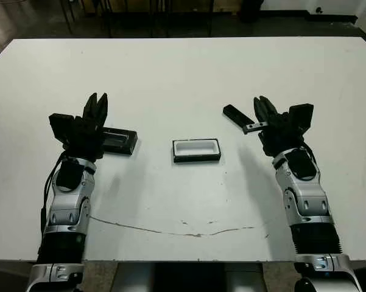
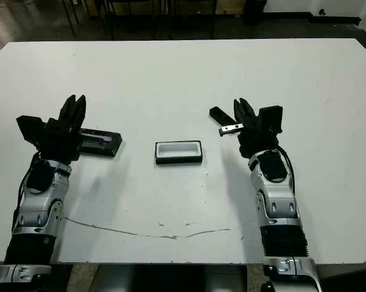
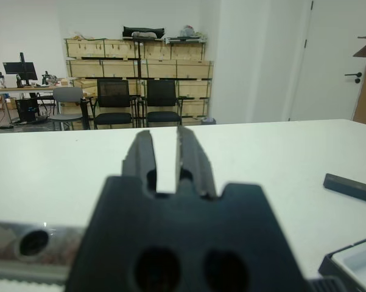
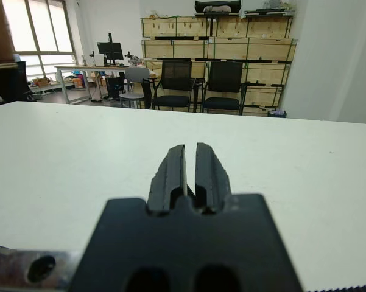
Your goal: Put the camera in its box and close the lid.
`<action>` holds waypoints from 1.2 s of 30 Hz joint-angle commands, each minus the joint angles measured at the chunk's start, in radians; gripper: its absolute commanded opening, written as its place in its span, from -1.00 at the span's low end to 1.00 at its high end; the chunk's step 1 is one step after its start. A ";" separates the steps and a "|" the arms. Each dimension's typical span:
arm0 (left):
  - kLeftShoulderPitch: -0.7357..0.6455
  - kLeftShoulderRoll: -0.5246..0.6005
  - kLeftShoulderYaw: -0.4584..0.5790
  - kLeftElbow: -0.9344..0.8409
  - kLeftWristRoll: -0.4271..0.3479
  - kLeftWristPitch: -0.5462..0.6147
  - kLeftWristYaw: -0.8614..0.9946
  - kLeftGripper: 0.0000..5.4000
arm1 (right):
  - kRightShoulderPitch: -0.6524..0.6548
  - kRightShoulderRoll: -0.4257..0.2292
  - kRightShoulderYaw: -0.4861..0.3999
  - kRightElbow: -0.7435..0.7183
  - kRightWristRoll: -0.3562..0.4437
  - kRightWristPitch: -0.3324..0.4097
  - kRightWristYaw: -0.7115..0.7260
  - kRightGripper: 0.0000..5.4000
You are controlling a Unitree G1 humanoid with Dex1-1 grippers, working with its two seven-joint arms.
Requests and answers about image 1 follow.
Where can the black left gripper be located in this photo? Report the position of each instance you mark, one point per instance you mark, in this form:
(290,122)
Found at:
(85,140)

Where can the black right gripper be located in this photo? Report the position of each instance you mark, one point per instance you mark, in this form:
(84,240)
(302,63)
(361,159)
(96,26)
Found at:
(280,134)

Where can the slim black camera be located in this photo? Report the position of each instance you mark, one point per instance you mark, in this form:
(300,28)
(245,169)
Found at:
(236,115)

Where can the black box lid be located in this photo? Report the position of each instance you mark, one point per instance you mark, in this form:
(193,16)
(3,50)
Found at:
(121,143)

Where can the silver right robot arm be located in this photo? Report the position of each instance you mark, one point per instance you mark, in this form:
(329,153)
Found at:
(307,207)

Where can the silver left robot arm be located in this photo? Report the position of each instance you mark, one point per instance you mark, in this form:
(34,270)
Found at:
(67,210)

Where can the black box base white insert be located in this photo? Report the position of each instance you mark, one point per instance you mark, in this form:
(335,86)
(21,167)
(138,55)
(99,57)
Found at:
(182,158)

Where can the thin black metal leg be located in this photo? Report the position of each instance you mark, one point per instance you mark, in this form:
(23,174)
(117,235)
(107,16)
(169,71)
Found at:
(67,16)

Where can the small black round object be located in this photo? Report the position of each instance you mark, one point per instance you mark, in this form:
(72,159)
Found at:
(318,9)

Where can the grey black robot torso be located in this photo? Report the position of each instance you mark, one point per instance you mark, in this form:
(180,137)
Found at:
(185,280)

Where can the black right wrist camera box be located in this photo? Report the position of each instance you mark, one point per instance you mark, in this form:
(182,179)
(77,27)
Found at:
(301,117)

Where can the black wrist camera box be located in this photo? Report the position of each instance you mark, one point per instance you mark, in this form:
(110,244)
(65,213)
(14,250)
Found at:
(301,117)
(61,127)

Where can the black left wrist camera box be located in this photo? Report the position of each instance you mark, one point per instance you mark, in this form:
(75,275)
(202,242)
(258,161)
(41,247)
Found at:
(61,127)

